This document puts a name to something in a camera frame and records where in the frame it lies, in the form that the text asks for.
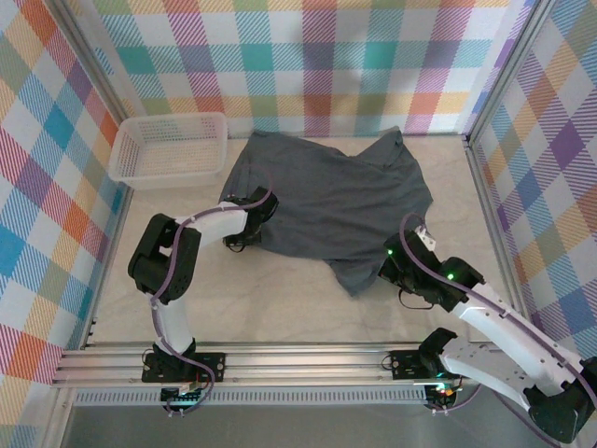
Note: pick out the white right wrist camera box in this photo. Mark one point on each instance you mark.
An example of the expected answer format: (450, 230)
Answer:
(426, 239)

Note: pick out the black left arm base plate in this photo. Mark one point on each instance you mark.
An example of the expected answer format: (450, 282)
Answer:
(210, 364)

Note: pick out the aluminium side rail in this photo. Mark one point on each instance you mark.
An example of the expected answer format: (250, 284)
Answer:
(492, 210)
(106, 261)

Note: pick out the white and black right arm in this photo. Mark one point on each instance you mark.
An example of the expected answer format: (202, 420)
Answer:
(503, 326)

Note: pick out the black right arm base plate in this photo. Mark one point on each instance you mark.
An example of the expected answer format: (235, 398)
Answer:
(406, 366)

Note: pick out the circuit board with green lights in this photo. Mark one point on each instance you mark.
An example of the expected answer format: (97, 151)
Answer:
(184, 396)

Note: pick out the circuit board with orange part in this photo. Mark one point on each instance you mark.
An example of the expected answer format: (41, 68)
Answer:
(443, 394)

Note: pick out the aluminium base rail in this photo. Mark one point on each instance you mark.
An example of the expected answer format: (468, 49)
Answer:
(303, 366)

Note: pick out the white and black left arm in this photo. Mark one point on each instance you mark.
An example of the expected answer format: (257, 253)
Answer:
(214, 226)

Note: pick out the grey t-shirt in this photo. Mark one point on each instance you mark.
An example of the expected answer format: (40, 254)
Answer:
(336, 205)

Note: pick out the aluminium frame post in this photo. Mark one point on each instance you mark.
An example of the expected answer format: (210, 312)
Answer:
(95, 70)
(507, 70)

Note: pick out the white perforated plastic basket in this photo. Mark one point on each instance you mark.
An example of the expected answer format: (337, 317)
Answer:
(168, 149)

